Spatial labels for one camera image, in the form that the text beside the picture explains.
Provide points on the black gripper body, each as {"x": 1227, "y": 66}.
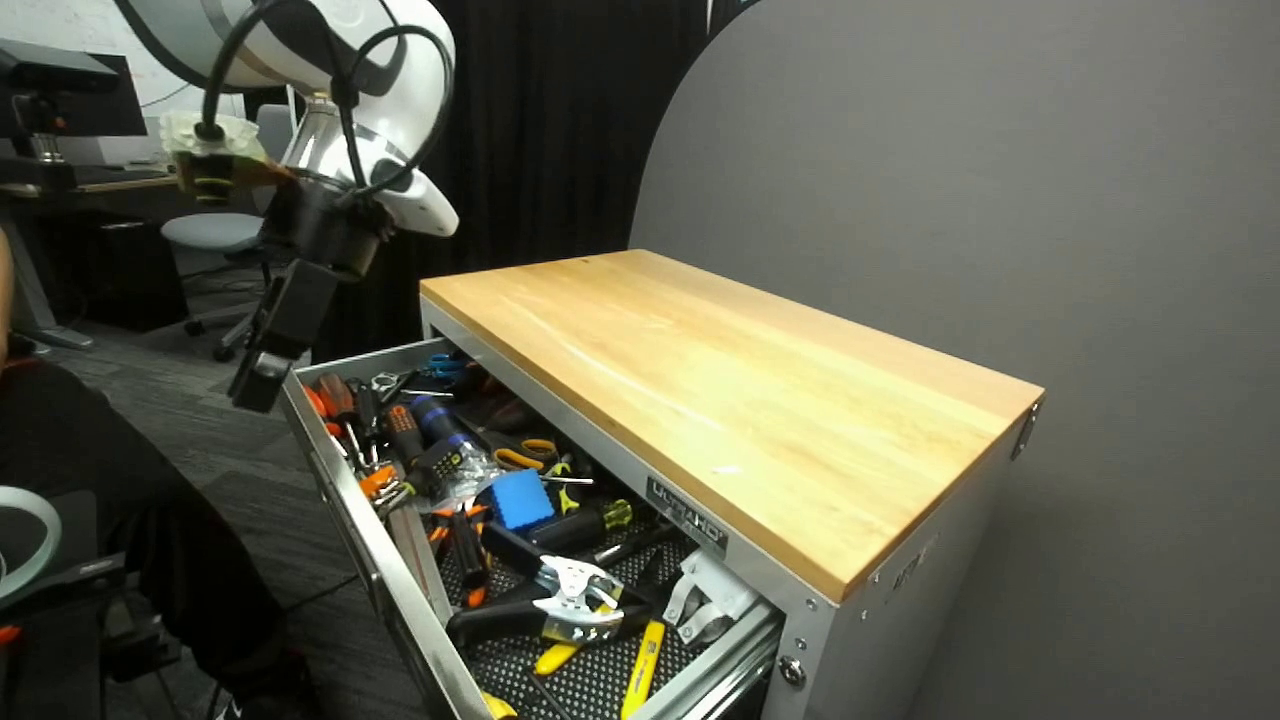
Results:
{"x": 306, "y": 285}

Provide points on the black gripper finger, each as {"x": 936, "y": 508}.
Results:
{"x": 247, "y": 381}
{"x": 283, "y": 369}

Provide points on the grey tool drawer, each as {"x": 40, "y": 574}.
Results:
{"x": 350, "y": 358}

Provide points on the stubby black yellow screwdriver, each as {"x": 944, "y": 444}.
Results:
{"x": 431, "y": 467}

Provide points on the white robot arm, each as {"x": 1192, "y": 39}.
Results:
{"x": 384, "y": 53}

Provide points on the black mesh drawer liner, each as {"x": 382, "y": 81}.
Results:
{"x": 575, "y": 686}

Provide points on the grey office chair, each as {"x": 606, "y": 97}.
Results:
{"x": 204, "y": 229}

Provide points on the black under-desk cabinet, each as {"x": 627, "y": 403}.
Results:
{"x": 125, "y": 273}

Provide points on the clear plastic bag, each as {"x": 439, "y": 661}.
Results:
{"x": 470, "y": 473}

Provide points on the brown desk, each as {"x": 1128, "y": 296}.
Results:
{"x": 82, "y": 195}

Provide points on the white curved tube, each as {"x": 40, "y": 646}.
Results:
{"x": 40, "y": 535}

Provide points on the blue box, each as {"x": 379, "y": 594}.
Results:
{"x": 521, "y": 503}

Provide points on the black monitor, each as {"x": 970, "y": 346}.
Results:
{"x": 66, "y": 86}

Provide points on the grey cabinet with wood top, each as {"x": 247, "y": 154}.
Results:
{"x": 747, "y": 386}

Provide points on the grey backdrop panel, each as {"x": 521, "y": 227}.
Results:
{"x": 1067, "y": 202}

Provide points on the yellow wrist camera mount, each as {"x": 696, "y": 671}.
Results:
{"x": 224, "y": 169}

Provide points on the silver metal bracket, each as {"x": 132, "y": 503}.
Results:
{"x": 704, "y": 602}

